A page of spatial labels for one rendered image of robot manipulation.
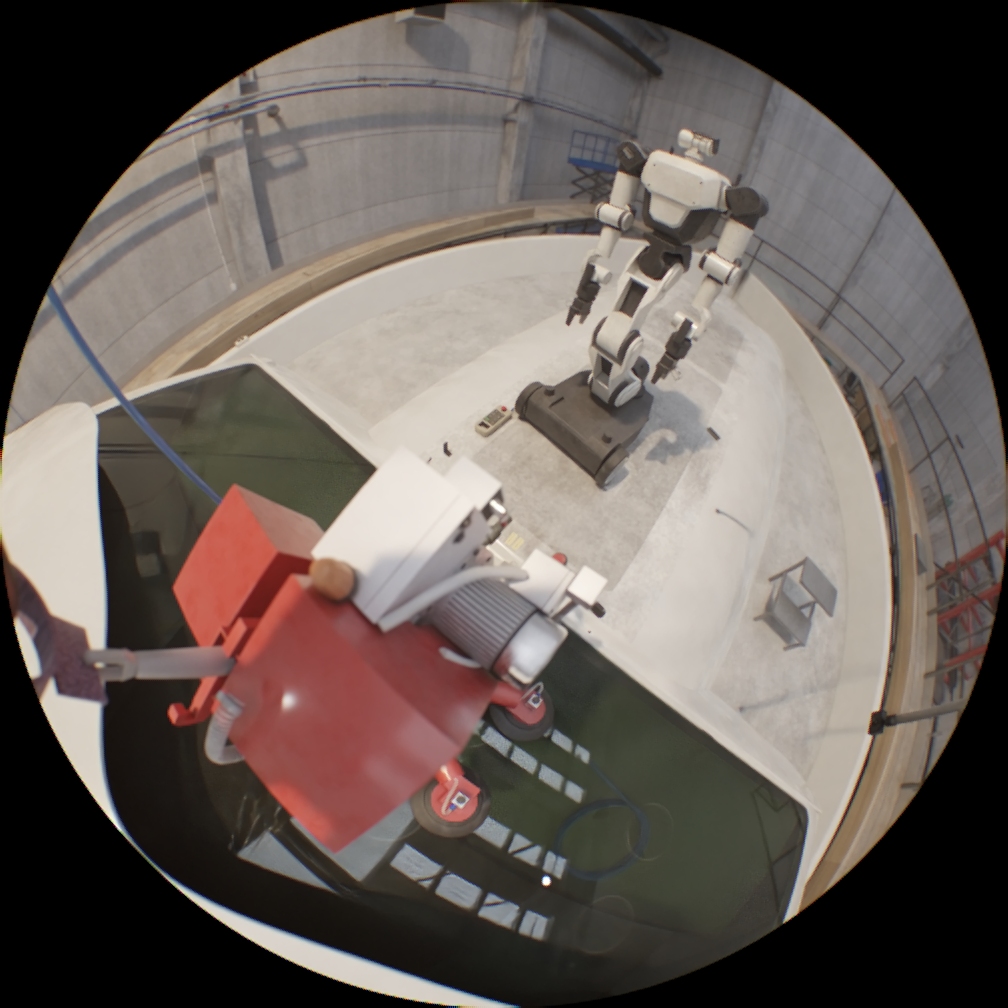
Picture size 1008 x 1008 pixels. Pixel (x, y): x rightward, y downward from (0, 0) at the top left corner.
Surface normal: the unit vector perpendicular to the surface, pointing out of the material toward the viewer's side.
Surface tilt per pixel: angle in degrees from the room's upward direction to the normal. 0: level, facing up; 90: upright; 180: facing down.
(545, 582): 14
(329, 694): 20
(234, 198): 90
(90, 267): 90
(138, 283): 90
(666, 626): 8
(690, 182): 90
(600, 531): 0
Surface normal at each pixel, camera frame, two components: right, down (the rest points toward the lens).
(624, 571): 0.10, -0.49
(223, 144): 0.77, 0.59
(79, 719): 0.27, -0.72
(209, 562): -0.09, -0.28
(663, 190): -0.73, 0.56
